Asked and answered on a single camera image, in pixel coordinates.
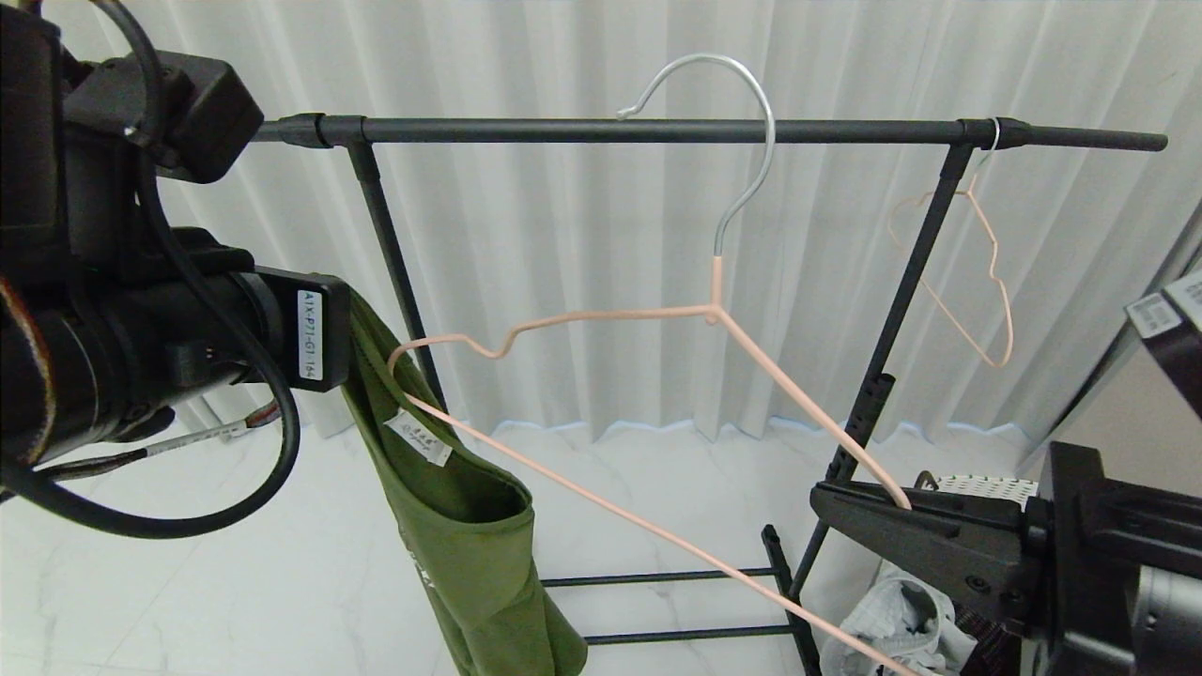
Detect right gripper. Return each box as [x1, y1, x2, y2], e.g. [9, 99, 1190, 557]
[810, 441, 1202, 676]

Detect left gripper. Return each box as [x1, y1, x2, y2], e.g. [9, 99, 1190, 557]
[0, 225, 354, 461]

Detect pale grey shorts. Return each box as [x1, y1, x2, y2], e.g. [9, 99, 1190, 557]
[822, 561, 979, 676]

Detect green printed shirt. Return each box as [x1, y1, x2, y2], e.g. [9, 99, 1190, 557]
[340, 291, 590, 676]

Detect pink clothes hanger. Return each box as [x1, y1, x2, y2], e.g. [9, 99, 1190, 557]
[387, 54, 926, 676]
[887, 120, 1015, 369]

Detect black clothes rack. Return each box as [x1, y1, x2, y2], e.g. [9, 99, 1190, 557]
[252, 113, 1170, 676]

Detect white curtain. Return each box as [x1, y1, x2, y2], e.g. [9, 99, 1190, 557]
[38, 0, 1202, 444]

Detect black cable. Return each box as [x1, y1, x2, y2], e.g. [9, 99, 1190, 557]
[0, 0, 303, 541]

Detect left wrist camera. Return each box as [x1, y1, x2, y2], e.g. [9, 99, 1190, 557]
[61, 49, 266, 273]

